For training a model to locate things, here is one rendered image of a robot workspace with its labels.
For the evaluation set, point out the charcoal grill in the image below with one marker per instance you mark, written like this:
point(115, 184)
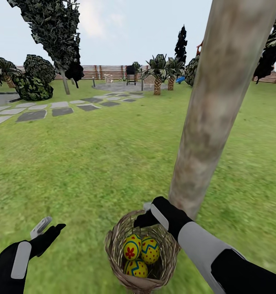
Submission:
point(130, 70)

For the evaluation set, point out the garden chair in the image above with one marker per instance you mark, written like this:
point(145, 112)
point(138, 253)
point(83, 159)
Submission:
point(149, 80)
point(108, 78)

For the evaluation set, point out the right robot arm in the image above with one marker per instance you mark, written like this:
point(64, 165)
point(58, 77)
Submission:
point(223, 267)

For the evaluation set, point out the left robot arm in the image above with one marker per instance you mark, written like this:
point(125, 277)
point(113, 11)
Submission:
point(15, 258)

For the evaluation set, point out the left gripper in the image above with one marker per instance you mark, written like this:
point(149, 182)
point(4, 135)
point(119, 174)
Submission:
point(48, 238)

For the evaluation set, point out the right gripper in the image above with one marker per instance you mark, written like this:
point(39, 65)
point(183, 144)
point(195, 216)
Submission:
point(143, 221)

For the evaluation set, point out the wicker basket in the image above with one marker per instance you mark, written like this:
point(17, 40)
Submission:
point(169, 250)

